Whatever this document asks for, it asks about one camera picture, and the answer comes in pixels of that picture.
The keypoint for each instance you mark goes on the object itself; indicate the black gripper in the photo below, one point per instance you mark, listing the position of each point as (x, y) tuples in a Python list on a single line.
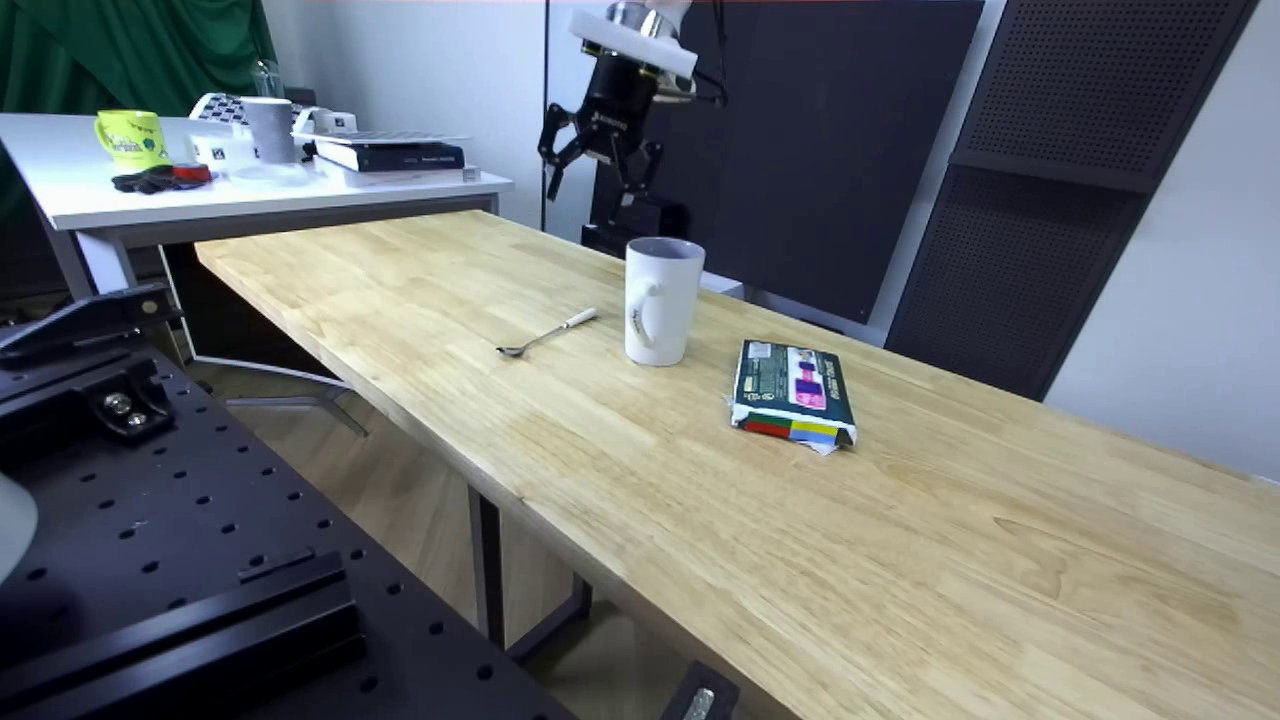
[(618, 100)]

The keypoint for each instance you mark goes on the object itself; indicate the white plastic spoon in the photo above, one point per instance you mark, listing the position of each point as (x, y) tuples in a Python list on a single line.
[(547, 333)]

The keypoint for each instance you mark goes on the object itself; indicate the white mug with grey interior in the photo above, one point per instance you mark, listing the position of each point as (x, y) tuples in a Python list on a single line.
[(662, 306)]

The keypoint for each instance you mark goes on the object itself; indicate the yellow green mug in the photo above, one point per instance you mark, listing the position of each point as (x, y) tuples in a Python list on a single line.
[(128, 137)]

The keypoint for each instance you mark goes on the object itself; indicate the large dark panel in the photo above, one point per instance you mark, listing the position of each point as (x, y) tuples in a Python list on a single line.
[(813, 146)]

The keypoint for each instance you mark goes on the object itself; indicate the small white box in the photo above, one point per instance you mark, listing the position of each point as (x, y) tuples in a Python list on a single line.
[(326, 121)]

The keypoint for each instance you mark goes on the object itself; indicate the dark green snack packet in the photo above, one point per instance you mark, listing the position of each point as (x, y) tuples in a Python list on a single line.
[(794, 388)]

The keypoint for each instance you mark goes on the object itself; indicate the grey cup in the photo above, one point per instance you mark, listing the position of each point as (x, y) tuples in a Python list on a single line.
[(273, 131)]

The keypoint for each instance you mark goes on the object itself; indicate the white checkered small object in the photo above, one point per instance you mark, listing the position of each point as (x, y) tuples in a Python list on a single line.
[(221, 121)]

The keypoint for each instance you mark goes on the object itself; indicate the dark brown shelf unit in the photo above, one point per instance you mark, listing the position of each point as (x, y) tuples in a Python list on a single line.
[(1053, 201)]

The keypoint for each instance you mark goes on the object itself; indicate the green curtain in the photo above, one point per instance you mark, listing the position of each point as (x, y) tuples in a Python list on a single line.
[(120, 53)]

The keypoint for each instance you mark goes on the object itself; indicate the white side table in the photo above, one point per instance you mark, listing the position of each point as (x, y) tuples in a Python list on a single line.
[(81, 190)]

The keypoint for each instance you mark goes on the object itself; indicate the black perforated breadboard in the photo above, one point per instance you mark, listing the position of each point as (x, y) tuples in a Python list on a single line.
[(203, 563)]

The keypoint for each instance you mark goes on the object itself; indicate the black monitor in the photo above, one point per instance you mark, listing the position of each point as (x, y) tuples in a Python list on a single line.
[(27, 242)]

